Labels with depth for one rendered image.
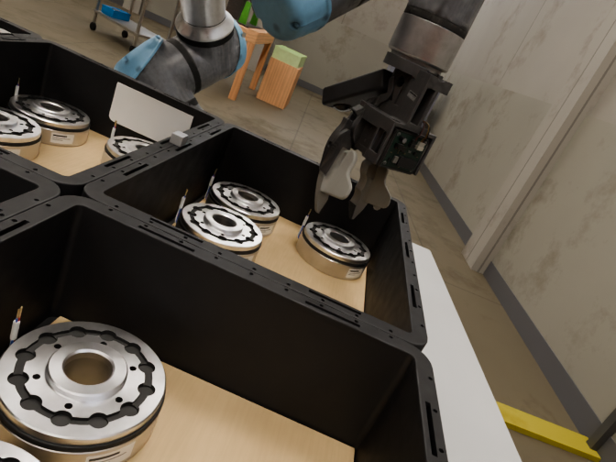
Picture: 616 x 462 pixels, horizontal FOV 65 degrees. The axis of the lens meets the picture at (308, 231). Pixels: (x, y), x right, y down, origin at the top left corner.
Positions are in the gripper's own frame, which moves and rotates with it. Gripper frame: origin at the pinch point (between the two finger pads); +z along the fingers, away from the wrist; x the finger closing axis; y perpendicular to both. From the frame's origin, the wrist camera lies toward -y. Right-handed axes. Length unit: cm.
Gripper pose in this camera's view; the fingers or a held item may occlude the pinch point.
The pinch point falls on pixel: (335, 204)
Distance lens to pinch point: 64.8
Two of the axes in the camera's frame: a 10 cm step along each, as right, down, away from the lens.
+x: 8.1, 1.2, 5.8
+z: -3.9, 8.4, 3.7
